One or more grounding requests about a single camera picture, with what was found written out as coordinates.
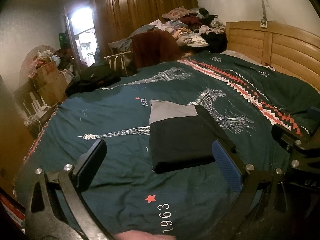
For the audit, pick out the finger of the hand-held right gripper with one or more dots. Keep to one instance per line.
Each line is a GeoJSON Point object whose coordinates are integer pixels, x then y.
{"type": "Point", "coordinates": [295, 145]}
{"type": "Point", "coordinates": [315, 112]}

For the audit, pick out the metal chair frame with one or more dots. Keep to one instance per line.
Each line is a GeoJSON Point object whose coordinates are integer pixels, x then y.
{"type": "Point", "coordinates": [117, 60]}

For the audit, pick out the green bag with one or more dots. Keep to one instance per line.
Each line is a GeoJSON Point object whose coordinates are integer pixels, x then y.
{"type": "Point", "coordinates": [63, 40]}

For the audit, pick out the dark red cloth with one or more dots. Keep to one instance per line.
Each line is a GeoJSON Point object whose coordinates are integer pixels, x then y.
{"type": "Point", "coordinates": [155, 50]}

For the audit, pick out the black cloth heap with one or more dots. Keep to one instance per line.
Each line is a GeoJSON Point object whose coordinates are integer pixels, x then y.
{"type": "Point", "coordinates": [92, 80]}

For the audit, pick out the dark green printed blanket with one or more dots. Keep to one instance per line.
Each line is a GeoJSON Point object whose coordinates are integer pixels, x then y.
{"type": "Point", "coordinates": [125, 180]}

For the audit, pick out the black and grey garment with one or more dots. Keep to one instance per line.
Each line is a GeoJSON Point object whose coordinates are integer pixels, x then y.
{"type": "Point", "coordinates": [180, 142]}

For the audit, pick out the pile of mixed clothes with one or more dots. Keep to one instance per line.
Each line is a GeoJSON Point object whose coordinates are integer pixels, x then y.
{"type": "Point", "coordinates": [195, 27]}

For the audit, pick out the white bed sheet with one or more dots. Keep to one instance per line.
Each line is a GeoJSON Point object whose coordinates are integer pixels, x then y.
{"type": "Point", "coordinates": [240, 56]}

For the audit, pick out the person's leg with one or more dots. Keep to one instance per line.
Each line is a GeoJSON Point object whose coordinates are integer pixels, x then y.
{"type": "Point", "coordinates": [145, 236]}

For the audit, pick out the heap of pale bags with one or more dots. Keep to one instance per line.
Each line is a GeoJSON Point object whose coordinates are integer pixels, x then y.
{"type": "Point", "coordinates": [47, 56]}

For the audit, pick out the grey cloth heap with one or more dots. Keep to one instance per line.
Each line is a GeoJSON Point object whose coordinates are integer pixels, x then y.
{"type": "Point", "coordinates": [127, 40]}

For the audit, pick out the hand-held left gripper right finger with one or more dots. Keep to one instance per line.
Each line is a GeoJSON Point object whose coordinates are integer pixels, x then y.
{"type": "Point", "coordinates": [226, 166]}

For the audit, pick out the wooden bed headboard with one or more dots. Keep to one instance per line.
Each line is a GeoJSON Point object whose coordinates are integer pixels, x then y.
{"type": "Point", "coordinates": [287, 47]}

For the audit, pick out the dark wooden rack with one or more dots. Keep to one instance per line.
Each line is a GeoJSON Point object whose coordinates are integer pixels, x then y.
{"type": "Point", "coordinates": [27, 110]}

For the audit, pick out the cardboard box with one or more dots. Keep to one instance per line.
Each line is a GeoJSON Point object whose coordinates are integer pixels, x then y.
{"type": "Point", "coordinates": [51, 82]}

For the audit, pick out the brown wooden wardrobe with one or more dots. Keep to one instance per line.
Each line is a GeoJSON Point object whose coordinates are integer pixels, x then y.
{"type": "Point", "coordinates": [140, 5]}

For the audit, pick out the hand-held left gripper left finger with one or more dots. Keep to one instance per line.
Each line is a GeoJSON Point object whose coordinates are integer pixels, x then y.
{"type": "Point", "coordinates": [91, 166]}

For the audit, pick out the red and white box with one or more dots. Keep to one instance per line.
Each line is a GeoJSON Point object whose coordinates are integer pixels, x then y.
{"type": "Point", "coordinates": [11, 210]}

